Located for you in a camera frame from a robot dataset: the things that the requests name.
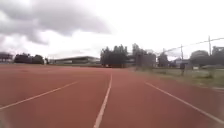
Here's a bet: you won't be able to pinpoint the dark clump of trees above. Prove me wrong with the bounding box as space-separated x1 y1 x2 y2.
99 44 130 69

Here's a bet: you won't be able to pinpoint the tall clump of trees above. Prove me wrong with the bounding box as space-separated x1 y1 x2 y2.
131 43 158 70

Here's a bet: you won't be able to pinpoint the grandstand with flat roof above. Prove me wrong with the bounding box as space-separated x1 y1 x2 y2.
49 55 102 66

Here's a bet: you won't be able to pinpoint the red running track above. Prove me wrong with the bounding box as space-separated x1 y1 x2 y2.
0 63 224 128

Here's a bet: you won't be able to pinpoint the white painted lane lines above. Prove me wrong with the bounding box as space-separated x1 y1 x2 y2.
0 73 224 128

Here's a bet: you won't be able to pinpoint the grass strip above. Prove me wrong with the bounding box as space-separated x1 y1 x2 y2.
134 67 224 89

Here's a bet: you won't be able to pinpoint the low row of trees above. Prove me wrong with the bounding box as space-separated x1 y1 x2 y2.
13 53 46 65

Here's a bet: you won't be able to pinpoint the round dark tree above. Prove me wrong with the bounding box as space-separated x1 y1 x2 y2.
189 45 224 67

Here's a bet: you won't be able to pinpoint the building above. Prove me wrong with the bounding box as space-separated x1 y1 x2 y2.
0 52 14 64

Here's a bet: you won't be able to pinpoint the wire fence with poles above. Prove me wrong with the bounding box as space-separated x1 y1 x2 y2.
156 35 224 79

